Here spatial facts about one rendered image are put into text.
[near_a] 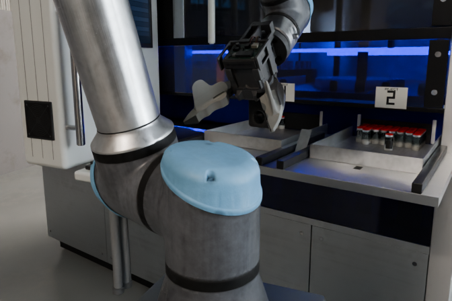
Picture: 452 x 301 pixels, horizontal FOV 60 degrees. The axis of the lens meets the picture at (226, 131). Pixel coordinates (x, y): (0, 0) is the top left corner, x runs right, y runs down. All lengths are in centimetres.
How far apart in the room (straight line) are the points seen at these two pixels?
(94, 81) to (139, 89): 5
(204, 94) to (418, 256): 89
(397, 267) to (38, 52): 123
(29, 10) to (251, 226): 100
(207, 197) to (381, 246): 96
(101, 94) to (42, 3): 78
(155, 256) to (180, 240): 147
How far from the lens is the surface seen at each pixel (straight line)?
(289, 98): 131
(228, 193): 41
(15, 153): 455
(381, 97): 121
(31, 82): 130
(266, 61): 61
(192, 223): 43
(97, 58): 49
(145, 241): 192
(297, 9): 75
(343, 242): 136
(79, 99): 118
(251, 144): 109
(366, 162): 97
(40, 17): 125
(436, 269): 131
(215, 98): 64
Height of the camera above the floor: 113
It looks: 10 degrees down
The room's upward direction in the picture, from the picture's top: straight up
